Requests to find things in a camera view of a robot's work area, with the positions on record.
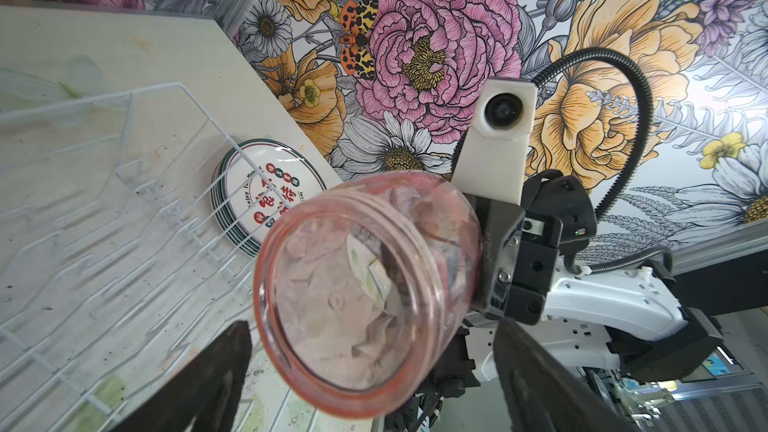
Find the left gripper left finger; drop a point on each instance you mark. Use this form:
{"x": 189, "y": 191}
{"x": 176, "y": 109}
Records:
{"x": 205, "y": 394}

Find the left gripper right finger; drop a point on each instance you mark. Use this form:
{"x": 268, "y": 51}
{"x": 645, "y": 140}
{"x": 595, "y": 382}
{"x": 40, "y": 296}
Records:
{"x": 541, "y": 395}

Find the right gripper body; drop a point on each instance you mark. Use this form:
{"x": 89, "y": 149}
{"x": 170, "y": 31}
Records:
{"x": 521, "y": 244}

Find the pink glass cup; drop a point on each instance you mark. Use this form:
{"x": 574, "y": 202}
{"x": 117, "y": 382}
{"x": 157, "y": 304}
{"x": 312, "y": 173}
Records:
{"x": 359, "y": 290}

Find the white wire dish rack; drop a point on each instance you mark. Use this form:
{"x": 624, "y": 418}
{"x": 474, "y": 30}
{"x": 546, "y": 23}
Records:
{"x": 115, "y": 273}

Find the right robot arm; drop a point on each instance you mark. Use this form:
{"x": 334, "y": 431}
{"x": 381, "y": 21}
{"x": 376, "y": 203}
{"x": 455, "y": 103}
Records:
{"x": 621, "y": 315}

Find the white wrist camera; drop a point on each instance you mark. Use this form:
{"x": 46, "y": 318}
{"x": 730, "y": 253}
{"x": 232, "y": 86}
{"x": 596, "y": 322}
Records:
{"x": 492, "y": 160}

